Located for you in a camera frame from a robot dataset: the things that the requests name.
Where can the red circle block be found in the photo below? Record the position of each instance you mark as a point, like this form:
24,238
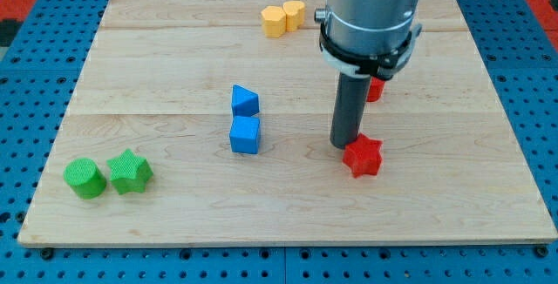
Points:
376,90

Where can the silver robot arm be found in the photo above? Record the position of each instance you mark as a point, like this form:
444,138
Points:
363,38

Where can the red star block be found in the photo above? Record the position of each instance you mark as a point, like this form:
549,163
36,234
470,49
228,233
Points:
363,156

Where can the green star block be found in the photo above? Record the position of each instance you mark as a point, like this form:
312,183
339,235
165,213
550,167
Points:
129,172

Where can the blue cube block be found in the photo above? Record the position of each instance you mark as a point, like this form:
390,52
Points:
244,134

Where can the blue triangle block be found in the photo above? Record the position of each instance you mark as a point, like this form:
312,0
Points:
244,102

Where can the light wooden board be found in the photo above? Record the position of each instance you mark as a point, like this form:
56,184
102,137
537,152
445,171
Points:
158,80

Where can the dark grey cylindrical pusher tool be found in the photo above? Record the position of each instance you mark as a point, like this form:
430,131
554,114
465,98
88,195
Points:
351,98

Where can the yellow hexagon block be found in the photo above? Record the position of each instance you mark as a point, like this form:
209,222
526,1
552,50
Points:
273,21

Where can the yellow heart block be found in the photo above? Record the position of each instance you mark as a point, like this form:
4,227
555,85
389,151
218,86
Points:
295,14

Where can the green cylinder block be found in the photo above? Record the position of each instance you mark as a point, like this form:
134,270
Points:
84,178

